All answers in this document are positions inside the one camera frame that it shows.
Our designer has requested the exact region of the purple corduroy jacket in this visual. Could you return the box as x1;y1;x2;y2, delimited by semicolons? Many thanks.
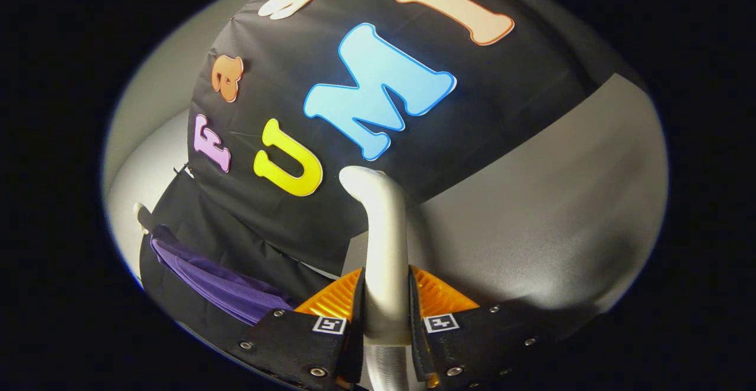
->
151;226;296;327

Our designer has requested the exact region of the white garment steamer with hose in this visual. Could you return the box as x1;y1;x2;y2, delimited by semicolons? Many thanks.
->
339;165;411;391

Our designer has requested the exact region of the white plastic clothes hanger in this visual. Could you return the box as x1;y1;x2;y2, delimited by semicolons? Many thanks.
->
133;202;152;236

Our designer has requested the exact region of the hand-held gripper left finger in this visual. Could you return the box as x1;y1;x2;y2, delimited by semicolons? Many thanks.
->
227;268;367;391

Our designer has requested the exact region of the plain black side cloth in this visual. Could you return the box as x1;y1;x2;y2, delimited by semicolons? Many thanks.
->
140;172;349;347

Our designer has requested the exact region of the black backdrop cloth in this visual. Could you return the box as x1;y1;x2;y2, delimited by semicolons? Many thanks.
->
188;0;615;276

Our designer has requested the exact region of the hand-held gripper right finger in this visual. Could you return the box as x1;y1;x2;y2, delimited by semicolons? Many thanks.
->
408;266;556;391

